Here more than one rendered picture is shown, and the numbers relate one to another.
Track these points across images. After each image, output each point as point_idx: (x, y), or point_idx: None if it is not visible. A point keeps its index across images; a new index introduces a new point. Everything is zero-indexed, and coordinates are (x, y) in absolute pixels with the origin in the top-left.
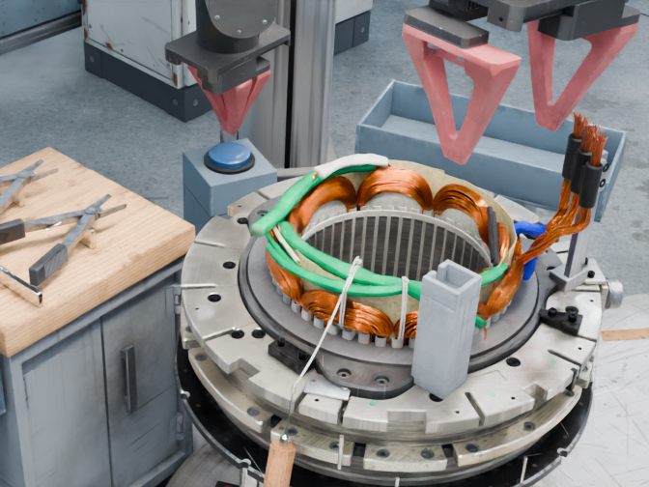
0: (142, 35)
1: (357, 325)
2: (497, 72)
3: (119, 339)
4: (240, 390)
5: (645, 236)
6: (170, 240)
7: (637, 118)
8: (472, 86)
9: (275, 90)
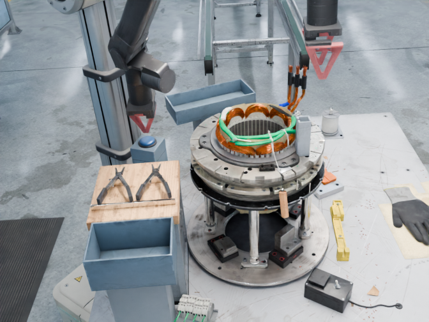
0: None
1: (277, 149)
2: (343, 46)
3: None
4: (253, 188)
5: (154, 134)
6: (178, 167)
7: None
8: (55, 115)
9: (124, 119)
